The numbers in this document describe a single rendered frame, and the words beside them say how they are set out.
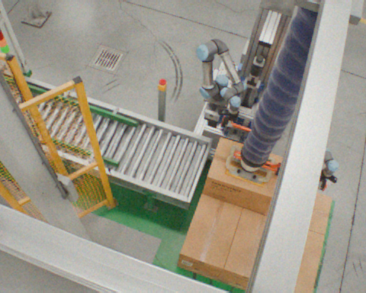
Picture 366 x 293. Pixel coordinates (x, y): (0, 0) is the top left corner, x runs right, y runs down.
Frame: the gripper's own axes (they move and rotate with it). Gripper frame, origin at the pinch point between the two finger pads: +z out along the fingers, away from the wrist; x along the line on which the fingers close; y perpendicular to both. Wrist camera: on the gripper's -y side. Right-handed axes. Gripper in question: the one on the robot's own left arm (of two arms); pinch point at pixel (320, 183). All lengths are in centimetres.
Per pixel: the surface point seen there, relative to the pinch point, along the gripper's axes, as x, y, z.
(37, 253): 154, 108, -214
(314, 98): 81, 59, -198
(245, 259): 67, 35, 53
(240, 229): 42, 47, 53
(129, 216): 52, 154, 107
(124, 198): 35, 167, 107
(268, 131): 12, 59, -66
